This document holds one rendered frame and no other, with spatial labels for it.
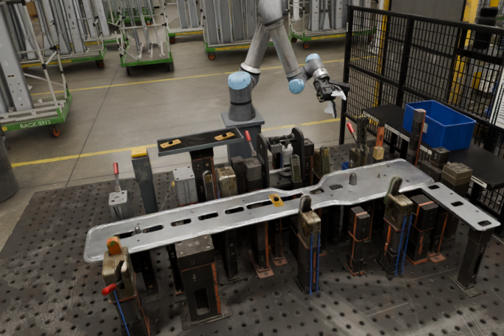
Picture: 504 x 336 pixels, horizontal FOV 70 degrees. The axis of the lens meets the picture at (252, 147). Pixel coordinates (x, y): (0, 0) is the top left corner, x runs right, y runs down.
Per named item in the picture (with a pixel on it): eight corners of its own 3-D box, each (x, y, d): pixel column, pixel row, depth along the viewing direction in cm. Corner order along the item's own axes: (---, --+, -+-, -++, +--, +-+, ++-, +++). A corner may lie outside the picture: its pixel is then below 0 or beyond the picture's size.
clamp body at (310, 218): (303, 299, 135) (304, 227, 120) (290, 275, 146) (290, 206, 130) (325, 292, 137) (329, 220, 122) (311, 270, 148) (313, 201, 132)
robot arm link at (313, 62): (308, 65, 194) (321, 55, 190) (316, 81, 189) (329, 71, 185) (301, 60, 188) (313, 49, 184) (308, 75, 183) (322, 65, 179)
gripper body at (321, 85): (319, 103, 178) (311, 85, 184) (335, 101, 180) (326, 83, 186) (324, 94, 171) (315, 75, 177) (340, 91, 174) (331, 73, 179)
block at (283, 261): (275, 267, 150) (274, 211, 137) (265, 247, 161) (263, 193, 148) (287, 263, 151) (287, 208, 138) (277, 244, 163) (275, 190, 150)
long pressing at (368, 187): (81, 271, 115) (79, 268, 114) (88, 228, 134) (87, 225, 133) (439, 184, 148) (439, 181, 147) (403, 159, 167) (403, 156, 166)
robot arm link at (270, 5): (272, -11, 158) (309, 91, 174) (277, -12, 167) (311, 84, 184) (249, 0, 162) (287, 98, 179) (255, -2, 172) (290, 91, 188)
